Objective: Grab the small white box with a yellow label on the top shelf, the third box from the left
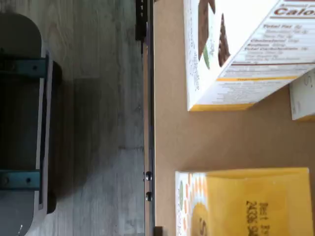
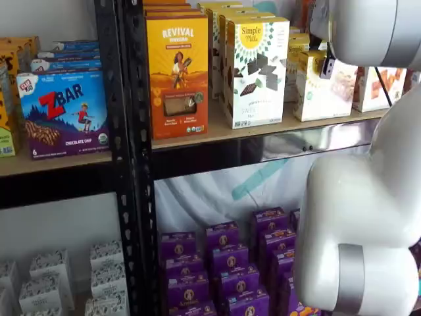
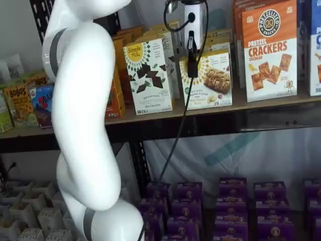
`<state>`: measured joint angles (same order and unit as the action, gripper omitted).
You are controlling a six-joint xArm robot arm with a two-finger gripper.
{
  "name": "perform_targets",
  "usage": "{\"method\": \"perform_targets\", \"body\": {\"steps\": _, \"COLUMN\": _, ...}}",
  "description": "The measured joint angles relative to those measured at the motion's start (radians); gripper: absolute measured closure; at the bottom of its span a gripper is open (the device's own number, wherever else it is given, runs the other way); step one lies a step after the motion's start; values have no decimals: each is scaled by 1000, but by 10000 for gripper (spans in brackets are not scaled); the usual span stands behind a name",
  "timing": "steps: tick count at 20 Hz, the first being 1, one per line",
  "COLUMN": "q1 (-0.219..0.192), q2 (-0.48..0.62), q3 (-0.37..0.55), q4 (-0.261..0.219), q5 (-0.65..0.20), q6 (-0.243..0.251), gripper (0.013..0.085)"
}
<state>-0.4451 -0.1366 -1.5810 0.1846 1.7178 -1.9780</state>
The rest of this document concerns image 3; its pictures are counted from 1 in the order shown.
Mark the Simple Mills Sweet Thins box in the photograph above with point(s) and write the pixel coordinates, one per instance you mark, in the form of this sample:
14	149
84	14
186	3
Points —
174	85
150	100
173	37
173	24

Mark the white yellow Simple Mills bar box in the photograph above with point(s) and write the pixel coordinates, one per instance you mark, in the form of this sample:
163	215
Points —
220	36
218	46
215	82

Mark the orange Bobo's snack box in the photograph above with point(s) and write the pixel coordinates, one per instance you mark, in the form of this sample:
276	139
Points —
20	108
40	79

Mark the orange Revival cracker box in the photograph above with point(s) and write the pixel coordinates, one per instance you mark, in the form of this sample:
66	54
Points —
133	33
123	57
116	100

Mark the blue white cracker box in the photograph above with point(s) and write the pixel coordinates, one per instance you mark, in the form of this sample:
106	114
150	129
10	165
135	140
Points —
316	62
303	50

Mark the green snack box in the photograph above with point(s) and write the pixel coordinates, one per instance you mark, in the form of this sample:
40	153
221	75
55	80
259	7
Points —
5	118

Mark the wooden shelf board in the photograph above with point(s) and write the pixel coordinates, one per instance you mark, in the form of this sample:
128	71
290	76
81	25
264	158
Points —
213	111
25	131

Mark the blue purple Z Bar box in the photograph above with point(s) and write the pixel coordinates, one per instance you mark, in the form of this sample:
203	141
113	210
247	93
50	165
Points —
42	108

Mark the teal tape strip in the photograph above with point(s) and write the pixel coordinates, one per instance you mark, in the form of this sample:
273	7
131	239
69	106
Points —
225	153

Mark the white pouch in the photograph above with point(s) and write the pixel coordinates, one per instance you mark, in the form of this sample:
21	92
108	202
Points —
3	72
15	65

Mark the small white speckled box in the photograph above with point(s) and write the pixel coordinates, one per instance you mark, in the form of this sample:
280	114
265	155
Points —
59	237
31	236
22	187
50	221

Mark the purple Annie's snack box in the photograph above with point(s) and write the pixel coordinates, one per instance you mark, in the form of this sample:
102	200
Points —
233	187
154	226
278	238
232	204
313	188
317	229
269	190
183	226
180	238
272	208
275	226
314	208
160	190
232	237
153	207
232	223
189	192
186	208

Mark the black wall plug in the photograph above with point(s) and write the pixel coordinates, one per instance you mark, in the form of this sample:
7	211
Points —
12	165

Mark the orange Pretzel Crackers box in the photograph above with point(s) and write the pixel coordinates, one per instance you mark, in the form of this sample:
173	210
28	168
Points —
237	37
270	75

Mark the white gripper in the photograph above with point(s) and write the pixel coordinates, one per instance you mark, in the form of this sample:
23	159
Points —
198	22

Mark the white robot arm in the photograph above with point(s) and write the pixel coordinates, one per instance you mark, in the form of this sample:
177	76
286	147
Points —
82	100

